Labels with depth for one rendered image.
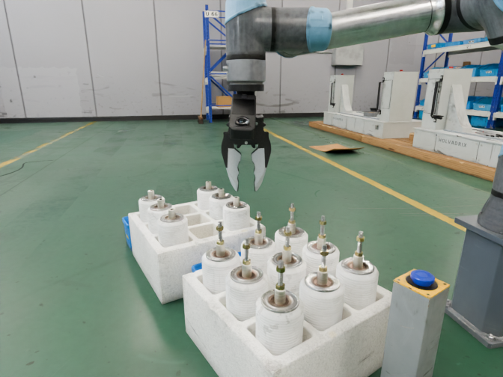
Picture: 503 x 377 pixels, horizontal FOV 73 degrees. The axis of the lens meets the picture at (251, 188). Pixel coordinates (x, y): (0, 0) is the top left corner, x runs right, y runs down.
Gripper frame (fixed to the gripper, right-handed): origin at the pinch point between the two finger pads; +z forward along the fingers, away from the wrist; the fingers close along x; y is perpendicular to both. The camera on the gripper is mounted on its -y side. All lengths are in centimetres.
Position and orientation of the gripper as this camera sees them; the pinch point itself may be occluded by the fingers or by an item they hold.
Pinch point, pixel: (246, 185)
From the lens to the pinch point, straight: 69.9
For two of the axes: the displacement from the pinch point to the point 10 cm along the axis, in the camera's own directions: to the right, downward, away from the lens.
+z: 0.0, 9.6, 2.9
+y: -0.2, -2.9, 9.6
